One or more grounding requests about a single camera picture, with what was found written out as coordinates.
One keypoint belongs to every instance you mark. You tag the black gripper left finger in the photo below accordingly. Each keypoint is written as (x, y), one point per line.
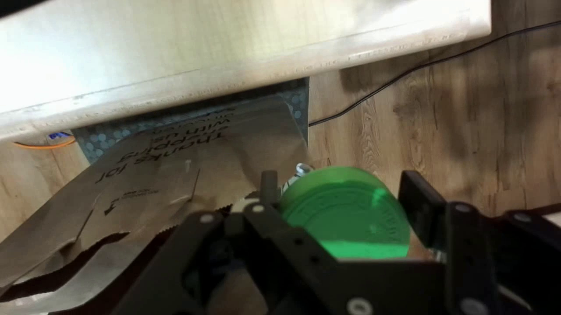
(175, 263)

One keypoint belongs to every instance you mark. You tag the brown paper bag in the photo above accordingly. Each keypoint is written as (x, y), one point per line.
(145, 193)

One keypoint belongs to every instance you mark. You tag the green round plastic lid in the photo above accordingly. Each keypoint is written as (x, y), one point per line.
(343, 216)

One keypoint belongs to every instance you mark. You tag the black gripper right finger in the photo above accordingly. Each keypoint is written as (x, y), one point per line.
(513, 251)

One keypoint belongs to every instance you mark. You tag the dark patterned rug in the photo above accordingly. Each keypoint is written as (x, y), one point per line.
(294, 97)

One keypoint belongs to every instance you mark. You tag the orange rimmed item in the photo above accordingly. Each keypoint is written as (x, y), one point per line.
(45, 142)

